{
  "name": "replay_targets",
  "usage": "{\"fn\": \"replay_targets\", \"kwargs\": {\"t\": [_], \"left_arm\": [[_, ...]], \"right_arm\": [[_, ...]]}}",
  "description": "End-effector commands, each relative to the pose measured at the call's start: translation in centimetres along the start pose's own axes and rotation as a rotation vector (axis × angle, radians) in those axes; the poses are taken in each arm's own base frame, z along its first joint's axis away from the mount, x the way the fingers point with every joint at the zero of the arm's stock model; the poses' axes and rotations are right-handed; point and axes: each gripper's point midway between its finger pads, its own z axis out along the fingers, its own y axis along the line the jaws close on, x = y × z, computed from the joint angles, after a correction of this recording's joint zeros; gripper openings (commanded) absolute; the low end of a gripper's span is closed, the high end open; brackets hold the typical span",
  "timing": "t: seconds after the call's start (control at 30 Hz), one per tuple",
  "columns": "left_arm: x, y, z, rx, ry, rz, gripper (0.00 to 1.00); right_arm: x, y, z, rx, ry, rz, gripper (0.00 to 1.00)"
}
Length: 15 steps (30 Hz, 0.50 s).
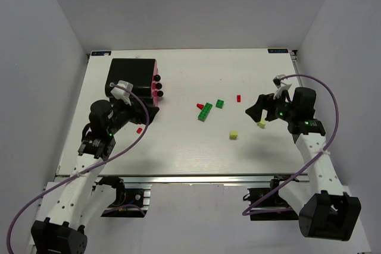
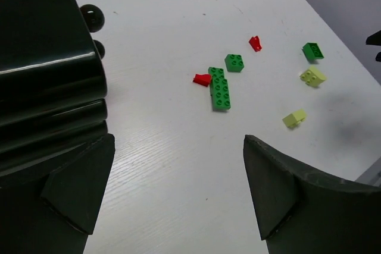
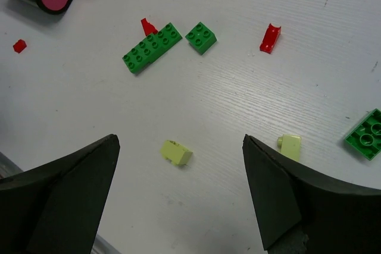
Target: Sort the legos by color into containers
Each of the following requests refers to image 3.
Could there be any small green square lego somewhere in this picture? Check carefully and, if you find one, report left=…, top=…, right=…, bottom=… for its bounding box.
left=186, top=22, right=217, bottom=55

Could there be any pale yellow lego brick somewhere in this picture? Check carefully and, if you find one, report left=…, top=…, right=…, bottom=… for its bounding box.
left=160, top=140, right=193, bottom=167

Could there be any red curved lego piece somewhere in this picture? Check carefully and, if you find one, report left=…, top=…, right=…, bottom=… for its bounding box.
left=260, top=24, right=282, bottom=54

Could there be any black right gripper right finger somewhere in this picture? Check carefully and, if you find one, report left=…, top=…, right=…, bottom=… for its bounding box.
left=242, top=135, right=380, bottom=253

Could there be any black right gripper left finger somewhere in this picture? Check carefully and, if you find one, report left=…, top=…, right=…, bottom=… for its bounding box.
left=1, top=134, right=120, bottom=253

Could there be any tiny red lego cube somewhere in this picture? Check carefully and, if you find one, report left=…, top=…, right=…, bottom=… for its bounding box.
left=13, top=39, right=27, bottom=54

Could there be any long green lego brick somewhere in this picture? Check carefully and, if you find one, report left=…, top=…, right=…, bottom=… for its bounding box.
left=122, top=23, right=182, bottom=74

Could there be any red wedge lego piece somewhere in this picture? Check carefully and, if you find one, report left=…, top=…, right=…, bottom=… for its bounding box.
left=140, top=18, right=158, bottom=36

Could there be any pale yellow studded lego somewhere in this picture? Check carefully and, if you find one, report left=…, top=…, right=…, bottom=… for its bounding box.
left=277, top=134, right=301, bottom=162

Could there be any green upturned lego brick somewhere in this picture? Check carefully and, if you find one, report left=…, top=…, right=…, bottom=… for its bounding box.
left=344, top=108, right=380, bottom=161

